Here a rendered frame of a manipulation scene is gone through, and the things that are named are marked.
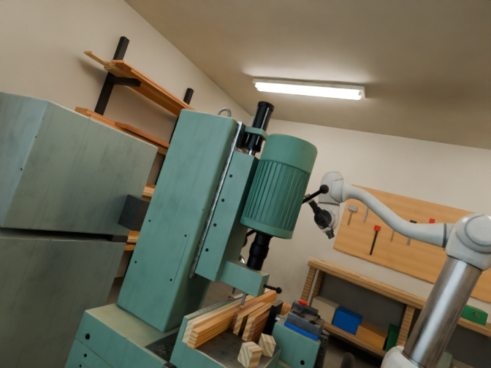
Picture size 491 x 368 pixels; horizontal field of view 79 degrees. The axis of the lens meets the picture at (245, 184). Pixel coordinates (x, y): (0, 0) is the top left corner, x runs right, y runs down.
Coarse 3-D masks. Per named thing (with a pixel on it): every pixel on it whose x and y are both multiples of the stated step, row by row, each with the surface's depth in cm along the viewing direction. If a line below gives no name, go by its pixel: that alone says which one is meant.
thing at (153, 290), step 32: (192, 128) 102; (224, 128) 97; (192, 160) 100; (224, 160) 98; (160, 192) 102; (192, 192) 97; (160, 224) 100; (192, 224) 95; (160, 256) 97; (192, 256) 96; (128, 288) 100; (160, 288) 95; (192, 288) 101; (160, 320) 93
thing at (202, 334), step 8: (264, 296) 116; (272, 296) 123; (232, 312) 90; (216, 320) 80; (224, 320) 83; (200, 328) 73; (208, 328) 74; (216, 328) 79; (224, 328) 84; (192, 336) 70; (200, 336) 71; (208, 336) 76; (192, 344) 70; (200, 344) 72
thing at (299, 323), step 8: (296, 304) 95; (304, 312) 92; (312, 312) 93; (288, 320) 86; (296, 320) 86; (304, 320) 85; (320, 320) 89; (296, 328) 85; (304, 328) 84; (312, 328) 84; (320, 328) 83; (312, 336) 83
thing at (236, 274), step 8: (232, 264) 95; (240, 264) 97; (224, 272) 96; (232, 272) 95; (240, 272) 94; (248, 272) 93; (256, 272) 92; (264, 272) 96; (224, 280) 95; (232, 280) 94; (240, 280) 93; (248, 280) 92; (256, 280) 91; (264, 280) 93; (240, 288) 93; (248, 288) 92; (256, 288) 91; (264, 288) 96; (256, 296) 91
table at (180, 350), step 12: (216, 336) 80; (228, 336) 82; (240, 336) 84; (180, 348) 72; (204, 348) 72; (216, 348) 73; (228, 348) 75; (276, 348) 84; (180, 360) 71; (192, 360) 70; (204, 360) 69; (216, 360) 68; (228, 360) 70; (264, 360) 75; (276, 360) 82
